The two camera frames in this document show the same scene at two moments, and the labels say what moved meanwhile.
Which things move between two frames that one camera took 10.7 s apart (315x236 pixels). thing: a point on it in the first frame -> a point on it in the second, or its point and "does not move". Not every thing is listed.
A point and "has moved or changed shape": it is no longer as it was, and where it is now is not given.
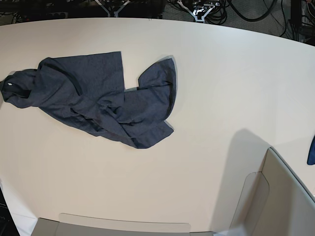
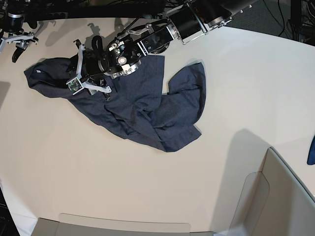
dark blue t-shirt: x=89 y=89 has moved or changed shape
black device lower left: x=8 y=227 does not move
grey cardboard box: x=275 y=202 does not move
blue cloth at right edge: x=311 y=156 does not move
